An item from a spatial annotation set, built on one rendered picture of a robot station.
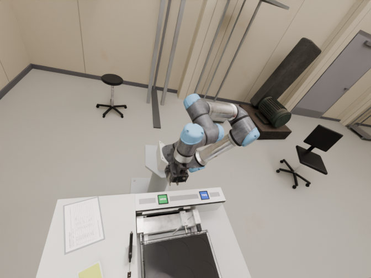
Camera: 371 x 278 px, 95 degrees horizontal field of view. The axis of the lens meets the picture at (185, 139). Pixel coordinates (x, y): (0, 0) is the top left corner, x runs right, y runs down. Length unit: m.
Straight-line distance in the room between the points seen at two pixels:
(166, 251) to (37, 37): 3.67
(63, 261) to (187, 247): 0.54
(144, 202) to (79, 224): 0.30
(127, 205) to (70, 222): 0.24
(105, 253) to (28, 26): 3.57
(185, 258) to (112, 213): 0.42
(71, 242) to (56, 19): 3.32
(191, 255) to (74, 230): 0.56
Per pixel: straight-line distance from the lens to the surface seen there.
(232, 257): 1.22
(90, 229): 0.95
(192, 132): 0.57
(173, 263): 1.00
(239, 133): 0.99
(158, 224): 1.05
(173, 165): 0.73
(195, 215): 1.10
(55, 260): 0.94
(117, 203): 0.99
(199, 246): 1.06
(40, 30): 3.90
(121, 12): 3.49
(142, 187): 2.13
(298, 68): 4.24
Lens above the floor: 1.86
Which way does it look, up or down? 41 degrees down
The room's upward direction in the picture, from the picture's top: 22 degrees clockwise
